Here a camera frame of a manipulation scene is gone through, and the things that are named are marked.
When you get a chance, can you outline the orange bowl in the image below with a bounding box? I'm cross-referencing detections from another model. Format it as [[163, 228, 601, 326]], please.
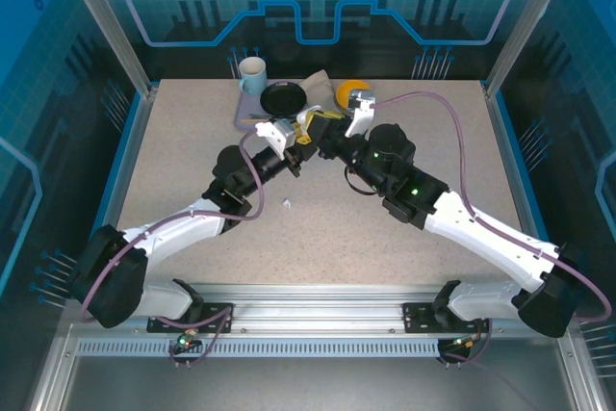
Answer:
[[335, 79, 374, 110]]

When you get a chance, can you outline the beige folded cloth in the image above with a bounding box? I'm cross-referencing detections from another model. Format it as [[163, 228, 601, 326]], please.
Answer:
[[301, 68, 339, 115]]

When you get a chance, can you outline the black round plate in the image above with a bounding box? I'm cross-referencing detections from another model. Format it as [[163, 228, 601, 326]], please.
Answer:
[[259, 81, 308, 118]]

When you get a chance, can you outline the lavender serving tray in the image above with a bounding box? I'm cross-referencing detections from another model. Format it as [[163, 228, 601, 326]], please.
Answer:
[[234, 78, 273, 133]]

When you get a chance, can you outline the light blue mug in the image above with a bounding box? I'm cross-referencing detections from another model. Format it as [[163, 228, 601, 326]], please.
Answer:
[[238, 56, 269, 96]]

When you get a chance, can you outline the grey metal base panel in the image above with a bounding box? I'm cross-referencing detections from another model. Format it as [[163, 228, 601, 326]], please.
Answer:
[[28, 323, 593, 411]]

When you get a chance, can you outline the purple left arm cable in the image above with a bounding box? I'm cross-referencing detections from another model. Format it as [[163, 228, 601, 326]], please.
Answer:
[[79, 129, 267, 324]]

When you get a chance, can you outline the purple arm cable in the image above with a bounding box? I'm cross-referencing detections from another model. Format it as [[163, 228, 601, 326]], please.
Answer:
[[373, 90, 607, 323], [79, 129, 267, 324]]

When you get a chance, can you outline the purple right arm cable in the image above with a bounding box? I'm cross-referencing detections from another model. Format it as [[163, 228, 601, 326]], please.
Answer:
[[373, 90, 607, 323]]

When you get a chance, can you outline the aluminium side rail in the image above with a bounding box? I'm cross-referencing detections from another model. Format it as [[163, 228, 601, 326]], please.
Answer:
[[482, 83, 548, 244], [90, 86, 158, 263]]

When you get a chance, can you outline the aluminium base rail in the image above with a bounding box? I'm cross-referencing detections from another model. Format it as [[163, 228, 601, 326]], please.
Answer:
[[143, 283, 492, 335]]

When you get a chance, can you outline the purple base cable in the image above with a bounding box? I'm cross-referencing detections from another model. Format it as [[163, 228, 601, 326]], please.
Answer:
[[442, 317, 495, 370], [153, 302, 236, 370]]

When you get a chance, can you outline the cable connector with LED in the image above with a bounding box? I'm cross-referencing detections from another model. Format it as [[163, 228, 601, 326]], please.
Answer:
[[449, 333, 482, 350], [175, 328, 201, 349]]

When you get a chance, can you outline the slotted metal cable duct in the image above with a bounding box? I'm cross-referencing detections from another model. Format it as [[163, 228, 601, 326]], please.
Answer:
[[76, 338, 447, 359]]

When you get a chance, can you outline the aluminium frame post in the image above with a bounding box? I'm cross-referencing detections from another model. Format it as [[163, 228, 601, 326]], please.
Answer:
[[482, 0, 569, 100], [52, 0, 159, 100]]

